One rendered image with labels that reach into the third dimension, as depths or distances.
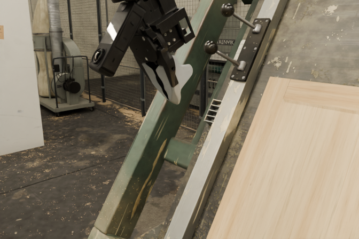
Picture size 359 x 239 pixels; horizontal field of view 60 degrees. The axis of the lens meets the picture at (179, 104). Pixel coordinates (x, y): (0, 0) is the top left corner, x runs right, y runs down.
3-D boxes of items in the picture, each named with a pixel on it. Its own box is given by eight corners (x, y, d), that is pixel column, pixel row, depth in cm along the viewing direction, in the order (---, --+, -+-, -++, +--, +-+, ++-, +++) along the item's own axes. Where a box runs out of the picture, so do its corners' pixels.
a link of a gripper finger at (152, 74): (194, 88, 58) (176, 44, 53) (172, 107, 55) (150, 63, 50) (183, 86, 60) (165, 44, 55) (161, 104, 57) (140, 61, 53)
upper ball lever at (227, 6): (254, 39, 89) (216, 14, 85) (258, 28, 90) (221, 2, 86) (262, 35, 86) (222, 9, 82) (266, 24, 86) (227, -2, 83)
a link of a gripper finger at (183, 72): (205, 91, 55) (188, 45, 50) (183, 111, 53) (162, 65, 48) (194, 88, 58) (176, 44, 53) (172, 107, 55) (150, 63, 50)
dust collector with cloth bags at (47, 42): (31, 103, 615) (16, -15, 561) (65, 98, 659) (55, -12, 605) (55, 118, 514) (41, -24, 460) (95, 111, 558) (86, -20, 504)
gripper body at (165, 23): (198, 40, 51) (170, -34, 45) (160, 69, 47) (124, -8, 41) (169, 39, 56) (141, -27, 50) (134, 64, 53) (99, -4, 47)
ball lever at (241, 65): (239, 75, 87) (198, 52, 83) (243, 63, 88) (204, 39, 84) (246, 73, 83) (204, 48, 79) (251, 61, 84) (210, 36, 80)
